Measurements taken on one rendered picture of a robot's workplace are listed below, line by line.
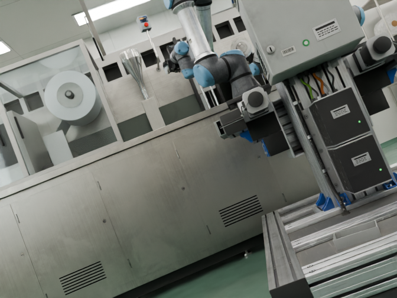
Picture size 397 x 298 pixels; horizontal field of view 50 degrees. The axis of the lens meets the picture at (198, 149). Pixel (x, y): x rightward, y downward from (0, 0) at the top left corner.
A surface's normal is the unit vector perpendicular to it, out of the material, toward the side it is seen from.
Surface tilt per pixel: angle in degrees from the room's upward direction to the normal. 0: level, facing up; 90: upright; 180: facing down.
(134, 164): 90
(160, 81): 90
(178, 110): 90
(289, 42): 88
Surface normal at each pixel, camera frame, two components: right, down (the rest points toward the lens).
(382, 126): 0.07, -0.11
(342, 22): -0.14, -0.02
